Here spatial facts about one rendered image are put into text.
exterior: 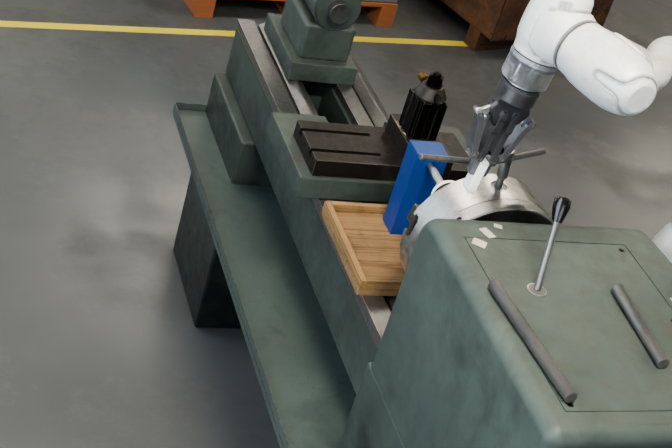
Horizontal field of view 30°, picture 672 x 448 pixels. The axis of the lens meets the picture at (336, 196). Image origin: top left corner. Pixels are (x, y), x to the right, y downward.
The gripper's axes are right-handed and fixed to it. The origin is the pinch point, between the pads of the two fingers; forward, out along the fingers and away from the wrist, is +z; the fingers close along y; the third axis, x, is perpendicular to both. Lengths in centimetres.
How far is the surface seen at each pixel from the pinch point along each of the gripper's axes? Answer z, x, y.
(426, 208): 16.3, -11.8, -1.3
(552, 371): 5.3, 48.6, 3.6
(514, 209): 7.1, -1.8, -13.2
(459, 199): 11.0, -8.4, -5.1
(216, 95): 69, -142, -1
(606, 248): 3.8, 12.4, -25.9
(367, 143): 34, -66, -13
